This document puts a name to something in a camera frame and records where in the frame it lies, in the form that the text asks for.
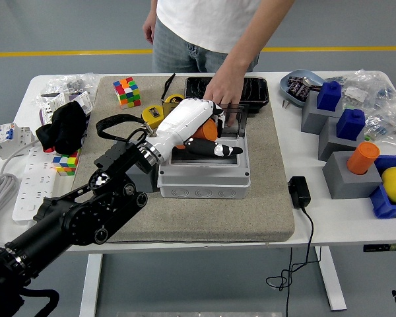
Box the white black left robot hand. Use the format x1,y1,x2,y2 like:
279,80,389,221
147,98,244,163

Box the person's left hand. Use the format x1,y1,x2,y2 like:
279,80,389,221
203,71,246,128

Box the person's right hand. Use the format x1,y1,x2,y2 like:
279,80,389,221
142,19,156,46

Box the orange cylinder battery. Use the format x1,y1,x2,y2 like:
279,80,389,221
176,118,218,150
346,141,381,176

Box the grey electrical box with lid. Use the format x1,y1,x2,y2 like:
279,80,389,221
157,104,252,199

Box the yellow tape measure marked 5m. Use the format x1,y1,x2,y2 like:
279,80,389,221
160,73,185,113

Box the yellow tape measure with sticker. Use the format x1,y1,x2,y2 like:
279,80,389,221
141,104,168,129

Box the person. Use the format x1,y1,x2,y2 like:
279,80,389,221
142,0,296,128

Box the table control panel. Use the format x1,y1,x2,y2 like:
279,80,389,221
362,243,396,254

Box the large colourful puzzle cube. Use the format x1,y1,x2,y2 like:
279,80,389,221
112,77,143,109

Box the blue-grey dish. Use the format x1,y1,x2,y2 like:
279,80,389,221
280,69,327,107

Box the grey block with round hole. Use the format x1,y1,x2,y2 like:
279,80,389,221
127,163,159,193

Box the white table leg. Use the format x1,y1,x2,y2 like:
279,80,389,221
79,253,104,317
313,246,347,311

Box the dark purple circuit board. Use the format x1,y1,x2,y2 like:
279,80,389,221
300,82,323,100
286,76,305,96

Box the grey block holder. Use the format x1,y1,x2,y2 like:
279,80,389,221
322,151,383,200
318,116,367,162
300,90,344,135

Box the clear bags of metal parts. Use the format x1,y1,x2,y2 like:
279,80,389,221
31,72,102,106

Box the white printed packaging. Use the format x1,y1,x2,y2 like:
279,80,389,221
39,91,94,125

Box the blue plastic bin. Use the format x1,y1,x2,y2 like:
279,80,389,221
368,155,396,219

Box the grey-brown mat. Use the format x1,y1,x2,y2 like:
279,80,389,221
62,75,296,244

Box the blue block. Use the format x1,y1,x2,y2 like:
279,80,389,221
335,108,366,141
316,81,343,112

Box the black cloth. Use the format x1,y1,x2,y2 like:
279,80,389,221
35,101,88,155

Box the small colourful puzzle cube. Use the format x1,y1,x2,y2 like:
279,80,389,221
51,150,82,176

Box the black power adapter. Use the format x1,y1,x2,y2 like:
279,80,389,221
288,176,312,209

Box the clear bags of small parts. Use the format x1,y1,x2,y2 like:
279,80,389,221
326,69,396,146

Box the white power strip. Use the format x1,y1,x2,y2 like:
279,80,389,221
12,145,59,225

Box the white circuit breaker blue switches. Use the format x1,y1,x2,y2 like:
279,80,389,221
0,122,32,160

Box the black glossy enclosure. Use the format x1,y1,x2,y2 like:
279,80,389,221
184,77,271,115

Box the black adapter cord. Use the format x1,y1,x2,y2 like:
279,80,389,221
265,204,323,317

